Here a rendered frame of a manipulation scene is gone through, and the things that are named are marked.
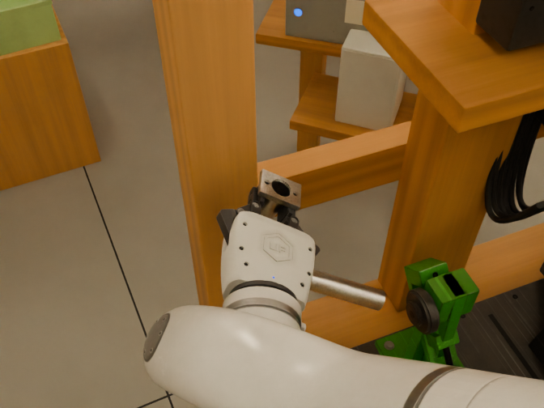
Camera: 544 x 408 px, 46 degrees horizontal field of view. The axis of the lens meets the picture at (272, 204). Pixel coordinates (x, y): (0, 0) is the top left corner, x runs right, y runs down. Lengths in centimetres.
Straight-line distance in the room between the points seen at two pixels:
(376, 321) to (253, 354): 85
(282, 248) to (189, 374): 24
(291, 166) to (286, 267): 36
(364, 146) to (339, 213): 160
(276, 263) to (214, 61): 23
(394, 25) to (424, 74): 9
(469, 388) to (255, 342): 18
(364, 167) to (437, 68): 32
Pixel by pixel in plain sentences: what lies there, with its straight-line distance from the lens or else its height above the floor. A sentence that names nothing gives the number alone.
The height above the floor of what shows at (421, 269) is 115.
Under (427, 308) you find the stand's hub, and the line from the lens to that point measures 104.
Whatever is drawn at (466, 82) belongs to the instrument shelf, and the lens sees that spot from 80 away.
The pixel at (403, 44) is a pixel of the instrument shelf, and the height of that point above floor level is 154.
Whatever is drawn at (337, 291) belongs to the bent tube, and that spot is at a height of 125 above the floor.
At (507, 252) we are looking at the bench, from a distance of 151.
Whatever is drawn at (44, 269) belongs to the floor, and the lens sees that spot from 262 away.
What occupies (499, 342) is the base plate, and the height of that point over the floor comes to 90.
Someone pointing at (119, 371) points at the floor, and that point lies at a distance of 231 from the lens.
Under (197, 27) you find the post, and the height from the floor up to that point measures 164.
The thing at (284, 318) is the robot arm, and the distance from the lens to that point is 64.
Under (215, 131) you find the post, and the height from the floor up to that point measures 149.
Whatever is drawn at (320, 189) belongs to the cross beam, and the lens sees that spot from 107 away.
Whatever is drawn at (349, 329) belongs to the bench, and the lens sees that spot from 132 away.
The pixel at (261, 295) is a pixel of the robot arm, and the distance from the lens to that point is 64.
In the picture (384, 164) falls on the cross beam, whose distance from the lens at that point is 111.
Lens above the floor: 201
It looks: 48 degrees down
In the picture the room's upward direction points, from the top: straight up
